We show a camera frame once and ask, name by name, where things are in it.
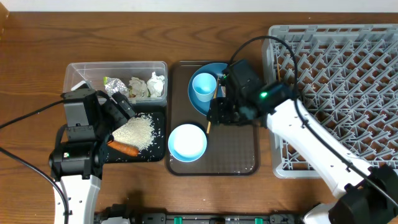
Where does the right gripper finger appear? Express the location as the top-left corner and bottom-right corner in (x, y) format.
(216, 97), (234, 124)
(237, 106), (261, 126)

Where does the foil wrapper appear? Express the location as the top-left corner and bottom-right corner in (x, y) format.
(103, 77), (129, 97)

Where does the white rice pile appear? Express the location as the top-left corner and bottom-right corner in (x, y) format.
(113, 113), (155, 151)

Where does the white tissue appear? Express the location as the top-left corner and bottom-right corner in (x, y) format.
(147, 72), (165, 98)
(129, 77), (149, 98)

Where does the light blue cup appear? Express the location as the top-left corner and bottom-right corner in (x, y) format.
(192, 73), (217, 102)

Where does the orange carrot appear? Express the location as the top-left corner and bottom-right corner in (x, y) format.
(107, 141), (139, 157)

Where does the light blue bowl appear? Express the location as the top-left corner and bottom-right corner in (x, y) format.
(167, 124), (207, 162)

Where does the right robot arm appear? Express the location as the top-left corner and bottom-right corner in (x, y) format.
(207, 60), (397, 223)

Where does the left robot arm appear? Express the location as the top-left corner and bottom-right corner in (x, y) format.
(49, 88), (136, 223)

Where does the grey dishwasher rack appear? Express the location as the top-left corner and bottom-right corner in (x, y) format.
(262, 24), (397, 168)

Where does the clear plastic bin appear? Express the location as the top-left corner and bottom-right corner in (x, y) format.
(63, 61), (168, 106)

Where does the brown serving tray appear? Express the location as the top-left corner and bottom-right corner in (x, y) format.
(166, 61), (259, 176)

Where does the black plastic tray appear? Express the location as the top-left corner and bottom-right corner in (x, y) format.
(106, 106), (167, 164)

